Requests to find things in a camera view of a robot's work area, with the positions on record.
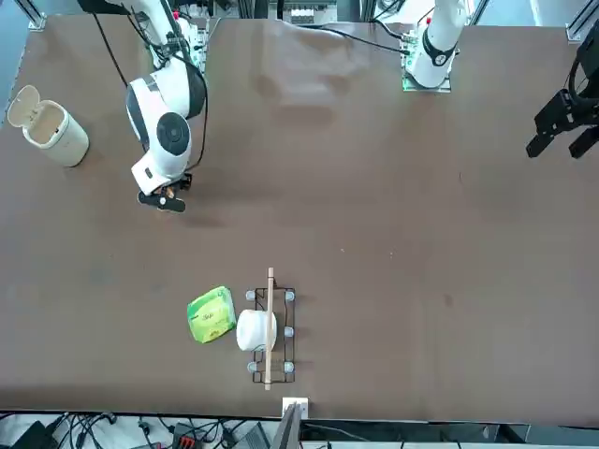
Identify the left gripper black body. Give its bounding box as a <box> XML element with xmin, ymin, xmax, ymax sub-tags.
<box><xmin>574</xmin><ymin>32</ymin><xmax>599</xmax><ymax>102</ymax></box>

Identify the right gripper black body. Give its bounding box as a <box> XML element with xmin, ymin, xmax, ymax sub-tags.
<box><xmin>137</xmin><ymin>190</ymin><xmax>187</xmax><ymax>214</ymax></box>

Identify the beige lidded desktop bin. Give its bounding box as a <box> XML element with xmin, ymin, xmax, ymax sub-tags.
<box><xmin>7</xmin><ymin>84</ymin><xmax>90</xmax><ymax>168</ymax></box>

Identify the green tissue pack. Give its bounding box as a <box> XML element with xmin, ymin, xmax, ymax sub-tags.
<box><xmin>186</xmin><ymin>285</ymin><xmax>238</xmax><ymax>346</ymax></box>

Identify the orange black plug adapter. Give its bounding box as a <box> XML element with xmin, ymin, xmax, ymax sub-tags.
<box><xmin>171</xmin><ymin>423</ymin><xmax>197</xmax><ymax>449</ymax></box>

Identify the aluminium corner bracket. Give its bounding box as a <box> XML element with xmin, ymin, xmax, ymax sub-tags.
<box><xmin>27</xmin><ymin>0</ymin><xmax>48</xmax><ymax>32</ymax></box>
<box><xmin>564</xmin><ymin>7</ymin><xmax>599</xmax><ymax>43</ymax></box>

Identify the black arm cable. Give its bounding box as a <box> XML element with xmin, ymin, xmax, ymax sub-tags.
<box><xmin>186</xmin><ymin>69</ymin><xmax>211</xmax><ymax>172</ymax></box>

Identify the black wire rack wooden rod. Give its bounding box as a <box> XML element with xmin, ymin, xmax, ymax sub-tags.
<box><xmin>245</xmin><ymin>267</ymin><xmax>299</xmax><ymax>392</ymax></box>

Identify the aluminium frame post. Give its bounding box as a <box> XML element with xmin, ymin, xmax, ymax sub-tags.
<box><xmin>270</xmin><ymin>397</ymin><xmax>310</xmax><ymax>449</ymax></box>

